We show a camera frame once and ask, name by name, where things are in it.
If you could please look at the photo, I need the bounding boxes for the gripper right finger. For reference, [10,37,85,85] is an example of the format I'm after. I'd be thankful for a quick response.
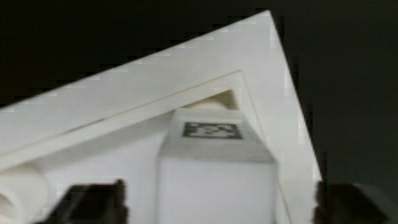
[312,181,398,224]

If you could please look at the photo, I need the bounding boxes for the white leg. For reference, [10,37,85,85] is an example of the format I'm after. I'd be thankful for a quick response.
[154,108,280,224]

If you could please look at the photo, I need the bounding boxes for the white square table top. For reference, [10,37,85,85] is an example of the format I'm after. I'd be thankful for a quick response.
[0,13,319,224]

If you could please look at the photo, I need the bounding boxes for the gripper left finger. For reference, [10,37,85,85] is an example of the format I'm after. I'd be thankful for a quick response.
[35,179,127,224]

